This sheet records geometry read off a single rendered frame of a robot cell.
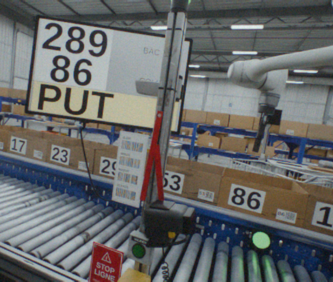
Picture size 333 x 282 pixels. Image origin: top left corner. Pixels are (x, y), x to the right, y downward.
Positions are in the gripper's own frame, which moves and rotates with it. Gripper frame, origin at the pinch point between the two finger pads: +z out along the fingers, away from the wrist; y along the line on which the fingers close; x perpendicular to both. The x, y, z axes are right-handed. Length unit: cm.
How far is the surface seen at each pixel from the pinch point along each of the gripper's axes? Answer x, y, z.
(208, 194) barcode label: 16.8, -7.3, 30.6
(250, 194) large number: -2.7, -7.0, 23.7
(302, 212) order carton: -25.5, -6.3, 25.0
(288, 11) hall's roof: -62, 1146, -647
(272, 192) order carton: -11.5, -6.7, 20.2
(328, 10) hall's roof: -236, 1149, -655
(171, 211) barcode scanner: 19, -72, 15
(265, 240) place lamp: -12.6, -14.7, 40.3
